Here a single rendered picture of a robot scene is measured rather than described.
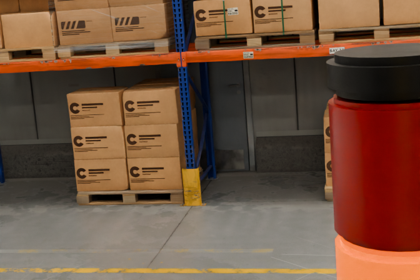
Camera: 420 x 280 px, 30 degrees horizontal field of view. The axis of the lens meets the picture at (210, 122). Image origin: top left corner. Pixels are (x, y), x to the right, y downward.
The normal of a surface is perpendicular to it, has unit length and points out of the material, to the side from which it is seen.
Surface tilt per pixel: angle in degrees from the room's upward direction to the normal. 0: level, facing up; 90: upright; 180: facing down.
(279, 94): 90
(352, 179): 90
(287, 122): 90
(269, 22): 93
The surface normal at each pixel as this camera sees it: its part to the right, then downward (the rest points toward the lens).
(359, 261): -0.79, 0.18
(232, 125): -0.20, 0.20
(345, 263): -0.92, 0.14
